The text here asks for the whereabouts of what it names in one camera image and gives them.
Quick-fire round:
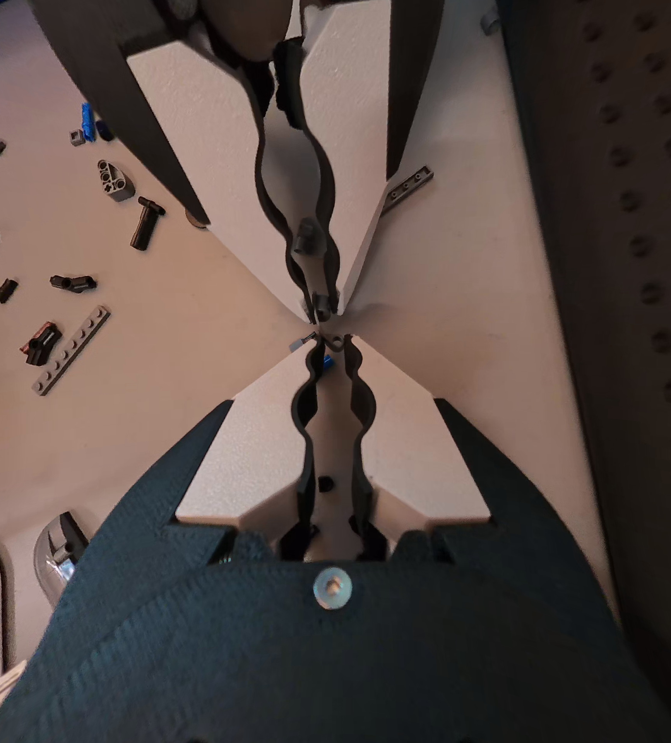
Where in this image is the black T-shaped axle piece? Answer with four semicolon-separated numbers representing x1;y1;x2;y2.
130;197;167;252

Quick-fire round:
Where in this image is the grey triangular liftarm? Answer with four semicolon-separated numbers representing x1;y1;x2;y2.
97;159;138;204

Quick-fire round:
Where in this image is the thin grey holed plate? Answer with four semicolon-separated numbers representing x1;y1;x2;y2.
378;166;434;217

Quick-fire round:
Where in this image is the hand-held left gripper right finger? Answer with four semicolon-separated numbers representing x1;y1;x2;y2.
343;334;493;562

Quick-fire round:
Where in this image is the black axle connector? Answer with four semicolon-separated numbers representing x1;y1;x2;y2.
24;324;64;367

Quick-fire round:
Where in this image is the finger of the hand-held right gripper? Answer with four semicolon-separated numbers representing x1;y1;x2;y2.
125;38;316;323
273;0;394;318

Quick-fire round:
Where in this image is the long grey studded plate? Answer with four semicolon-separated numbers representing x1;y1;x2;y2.
32;305;111;397

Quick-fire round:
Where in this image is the transparent lego canopy piece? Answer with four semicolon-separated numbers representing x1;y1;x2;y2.
33;510;90;608

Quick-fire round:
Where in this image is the dark perforated chair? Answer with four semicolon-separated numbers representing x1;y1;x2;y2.
498;0;671;743

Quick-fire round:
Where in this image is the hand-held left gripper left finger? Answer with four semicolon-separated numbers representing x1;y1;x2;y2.
175;339;323;562

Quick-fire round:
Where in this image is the brown axle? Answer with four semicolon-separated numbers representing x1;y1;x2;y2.
20;320;58;353

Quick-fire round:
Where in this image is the grey liftarm with blue pins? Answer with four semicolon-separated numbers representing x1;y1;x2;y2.
288;330;349;370

